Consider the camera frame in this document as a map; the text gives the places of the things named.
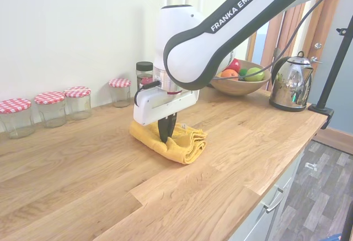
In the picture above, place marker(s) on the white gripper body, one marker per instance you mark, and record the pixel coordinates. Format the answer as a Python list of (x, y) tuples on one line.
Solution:
[(154, 108)]

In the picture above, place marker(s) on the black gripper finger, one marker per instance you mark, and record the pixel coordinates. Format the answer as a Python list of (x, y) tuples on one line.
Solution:
[(173, 122), (165, 130)]

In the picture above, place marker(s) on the yellow terry cloth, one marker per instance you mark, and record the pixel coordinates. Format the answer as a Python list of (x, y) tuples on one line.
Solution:
[(184, 147)]

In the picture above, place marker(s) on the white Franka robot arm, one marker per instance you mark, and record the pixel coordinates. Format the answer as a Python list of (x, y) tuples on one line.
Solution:
[(187, 59)]

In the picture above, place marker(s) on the glass jar red checkered lid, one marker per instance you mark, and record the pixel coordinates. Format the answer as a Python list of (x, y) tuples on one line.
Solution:
[(78, 103), (120, 93), (51, 110), (16, 119)]

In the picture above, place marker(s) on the coffee jar black lid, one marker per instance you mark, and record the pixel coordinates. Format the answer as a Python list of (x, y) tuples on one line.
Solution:
[(144, 71)]

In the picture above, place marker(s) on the orange fruit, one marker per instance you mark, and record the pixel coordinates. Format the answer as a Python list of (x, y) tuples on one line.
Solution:
[(229, 74)]

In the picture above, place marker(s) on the wooden fruit bowl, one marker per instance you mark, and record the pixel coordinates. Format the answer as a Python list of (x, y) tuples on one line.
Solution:
[(240, 88)]

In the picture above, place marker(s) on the red apple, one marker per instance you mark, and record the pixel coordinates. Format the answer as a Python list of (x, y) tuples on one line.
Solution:
[(234, 64)]

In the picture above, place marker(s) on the small dark green fruit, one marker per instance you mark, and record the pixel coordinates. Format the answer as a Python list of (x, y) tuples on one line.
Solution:
[(243, 72)]

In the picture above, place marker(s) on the green apple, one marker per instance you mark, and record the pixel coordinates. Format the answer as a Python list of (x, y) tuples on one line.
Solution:
[(255, 74)]

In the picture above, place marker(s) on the stainless steel kettle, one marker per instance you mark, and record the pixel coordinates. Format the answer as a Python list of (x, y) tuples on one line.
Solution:
[(292, 86)]

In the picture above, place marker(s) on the white cabinet front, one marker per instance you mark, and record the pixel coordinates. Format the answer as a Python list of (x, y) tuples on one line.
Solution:
[(264, 224)]

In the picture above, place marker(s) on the small white floor object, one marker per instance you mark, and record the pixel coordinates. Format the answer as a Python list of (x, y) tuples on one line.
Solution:
[(311, 166)]

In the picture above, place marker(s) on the round silver door lock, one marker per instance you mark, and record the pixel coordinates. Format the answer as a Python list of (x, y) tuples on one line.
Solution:
[(318, 45)]

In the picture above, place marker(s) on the brown wooden door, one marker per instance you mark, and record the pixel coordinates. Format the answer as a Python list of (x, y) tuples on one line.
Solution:
[(317, 26)]

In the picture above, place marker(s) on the black tripod leg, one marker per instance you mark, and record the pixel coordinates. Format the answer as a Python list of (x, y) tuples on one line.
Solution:
[(348, 224)]

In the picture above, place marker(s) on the black clamp-mounted camera stand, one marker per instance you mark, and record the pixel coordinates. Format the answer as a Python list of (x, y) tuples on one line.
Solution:
[(331, 81)]

